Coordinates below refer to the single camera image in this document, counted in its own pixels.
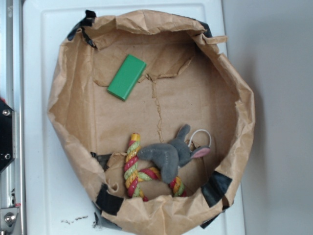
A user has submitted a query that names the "brown paper-lined bin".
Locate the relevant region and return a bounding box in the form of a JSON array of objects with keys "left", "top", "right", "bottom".
[{"left": 48, "top": 10, "right": 255, "bottom": 235}]

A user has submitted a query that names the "green rectangular block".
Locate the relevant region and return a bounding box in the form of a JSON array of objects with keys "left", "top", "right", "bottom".
[{"left": 107, "top": 54, "right": 147, "bottom": 101}]

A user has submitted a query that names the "grey plush mouse toy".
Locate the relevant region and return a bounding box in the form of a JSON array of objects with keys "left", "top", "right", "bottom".
[{"left": 137, "top": 124, "right": 210, "bottom": 184}]

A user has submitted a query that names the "silver corner bracket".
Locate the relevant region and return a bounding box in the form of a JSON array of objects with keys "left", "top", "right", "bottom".
[{"left": 0, "top": 207, "right": 22, "bottom": 235}]

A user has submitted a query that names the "black mounting plate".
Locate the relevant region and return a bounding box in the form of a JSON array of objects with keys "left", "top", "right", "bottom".
[{"left": 0, "top": 98, "right": 15, "bottom": 173}]

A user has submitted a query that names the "aluminium frame rail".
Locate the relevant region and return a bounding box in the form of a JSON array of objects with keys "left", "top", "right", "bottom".
[{"left": 0, "top": 0, "right": 27, "bottom": 235}]

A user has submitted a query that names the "red yellow green rope toy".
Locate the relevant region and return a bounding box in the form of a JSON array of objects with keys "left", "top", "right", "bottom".
[{"left": 123, "top": 132, "right": 187, "bottom": 202}]

